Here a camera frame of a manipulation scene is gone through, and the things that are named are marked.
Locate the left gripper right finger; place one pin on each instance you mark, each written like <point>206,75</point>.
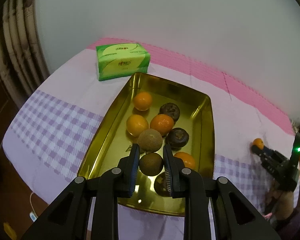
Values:
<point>214,208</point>

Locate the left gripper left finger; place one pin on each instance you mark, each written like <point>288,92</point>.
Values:
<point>88,207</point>

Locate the orange tangerine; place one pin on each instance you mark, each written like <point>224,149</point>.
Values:
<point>258,142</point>
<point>162,123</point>
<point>142,101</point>
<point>187,159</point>
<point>136,124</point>

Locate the dark mangosteen large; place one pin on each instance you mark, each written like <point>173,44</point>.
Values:
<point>160,185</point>

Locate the brown kiwi fruit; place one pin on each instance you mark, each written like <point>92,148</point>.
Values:
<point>150,140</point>
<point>151,164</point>

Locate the dark mangosteen small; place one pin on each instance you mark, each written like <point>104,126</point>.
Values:
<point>170,109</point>

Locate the red gold toffee tin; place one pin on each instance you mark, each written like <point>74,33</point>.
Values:
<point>151,112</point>

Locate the person's right hand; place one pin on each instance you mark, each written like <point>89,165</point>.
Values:
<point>280,204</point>

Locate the purple checked tablecloth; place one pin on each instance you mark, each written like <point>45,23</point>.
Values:
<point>49,136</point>

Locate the green tissue pack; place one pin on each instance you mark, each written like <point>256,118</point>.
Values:
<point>120,60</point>

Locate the beige striped curtain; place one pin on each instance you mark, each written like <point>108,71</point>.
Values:
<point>22,65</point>

